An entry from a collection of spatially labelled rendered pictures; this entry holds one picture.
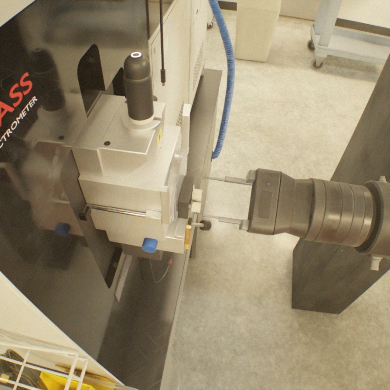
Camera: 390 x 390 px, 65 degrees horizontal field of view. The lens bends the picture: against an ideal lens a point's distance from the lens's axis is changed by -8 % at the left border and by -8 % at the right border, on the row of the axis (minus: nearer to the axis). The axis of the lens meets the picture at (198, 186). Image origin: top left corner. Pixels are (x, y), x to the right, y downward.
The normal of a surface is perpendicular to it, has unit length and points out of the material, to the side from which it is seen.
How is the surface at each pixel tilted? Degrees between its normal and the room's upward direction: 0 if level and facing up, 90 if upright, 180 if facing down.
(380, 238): 66
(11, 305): 90
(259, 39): 93
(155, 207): 90
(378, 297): 0
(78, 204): 90
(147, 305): 0
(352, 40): 0
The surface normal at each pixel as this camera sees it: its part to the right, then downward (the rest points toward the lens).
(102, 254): 0.99, 0.15
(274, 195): -0.04, -0.14
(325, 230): -0.13, 0.54
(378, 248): -0.15, 0.73
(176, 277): 0.04, -0.64
